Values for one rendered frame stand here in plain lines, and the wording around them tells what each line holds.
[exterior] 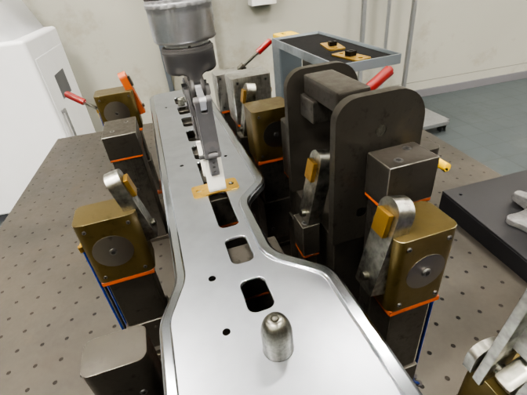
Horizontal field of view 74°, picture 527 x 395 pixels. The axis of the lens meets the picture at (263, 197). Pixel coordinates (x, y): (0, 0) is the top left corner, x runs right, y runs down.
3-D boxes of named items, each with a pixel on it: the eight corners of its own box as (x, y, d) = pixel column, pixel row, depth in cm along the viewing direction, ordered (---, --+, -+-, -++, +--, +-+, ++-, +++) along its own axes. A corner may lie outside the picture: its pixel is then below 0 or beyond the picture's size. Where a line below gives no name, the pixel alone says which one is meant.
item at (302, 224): (299, 325, 73) (292, 213, 57) (312, 320, 73) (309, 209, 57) (307, 341, 69) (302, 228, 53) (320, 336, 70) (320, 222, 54)
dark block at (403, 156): (350, 346, 68) (366, 151, 44) (382, 334, 69) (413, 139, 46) (365, 369, 64) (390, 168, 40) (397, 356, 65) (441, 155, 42)
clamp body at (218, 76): (227, 168, 133) (210, 70, 113) (256, 161, 136) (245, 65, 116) (231, 177, 127) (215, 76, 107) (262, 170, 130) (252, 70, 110)
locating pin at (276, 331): (260, 348, 38) (253, 309, 34) (288, 338, 39) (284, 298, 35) (270, 375, 35) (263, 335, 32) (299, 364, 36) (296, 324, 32)
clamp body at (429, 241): (352, 379, 63) (367, 213, 42) (404, 359, 65) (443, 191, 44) (372, 416, 57) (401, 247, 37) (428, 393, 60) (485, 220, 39)
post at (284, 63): (279, 168, 129) (270, 41, 105) (298, 164, 130) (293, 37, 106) (286, 178, 123) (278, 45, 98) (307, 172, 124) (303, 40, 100)
